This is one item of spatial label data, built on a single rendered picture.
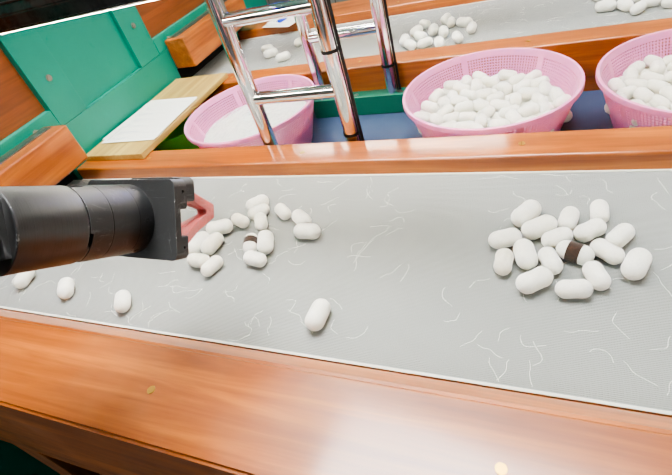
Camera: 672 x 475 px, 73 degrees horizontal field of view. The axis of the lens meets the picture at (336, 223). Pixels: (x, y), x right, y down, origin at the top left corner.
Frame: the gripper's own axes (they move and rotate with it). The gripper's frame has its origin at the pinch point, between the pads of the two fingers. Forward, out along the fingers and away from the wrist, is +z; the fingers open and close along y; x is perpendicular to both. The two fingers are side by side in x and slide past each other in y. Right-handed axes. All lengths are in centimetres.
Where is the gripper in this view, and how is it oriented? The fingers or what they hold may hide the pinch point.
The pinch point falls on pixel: (206, 211)
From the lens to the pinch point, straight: 47.8
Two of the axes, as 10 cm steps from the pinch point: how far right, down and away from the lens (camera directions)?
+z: 4.4, -0.9, 8.9
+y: -9.0, -0.3, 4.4
